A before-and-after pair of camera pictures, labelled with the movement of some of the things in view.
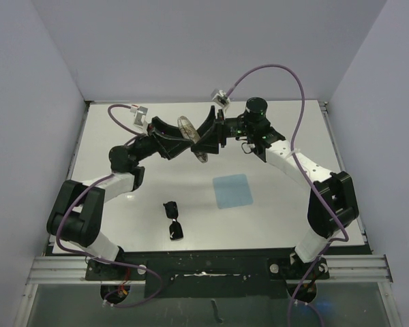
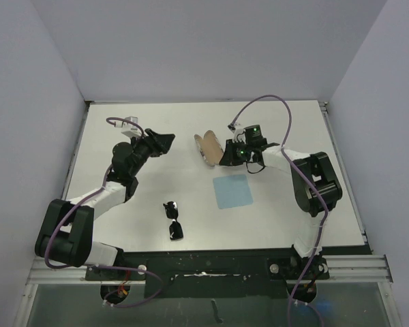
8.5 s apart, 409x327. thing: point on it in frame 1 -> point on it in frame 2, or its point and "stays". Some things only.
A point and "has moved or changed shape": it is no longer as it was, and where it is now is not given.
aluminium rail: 342,269 stays
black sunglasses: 176,232 stays
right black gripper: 210,142 -> 230,158
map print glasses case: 191,133 has moved or changed shape
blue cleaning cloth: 232,191 stays
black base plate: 214,273 stays
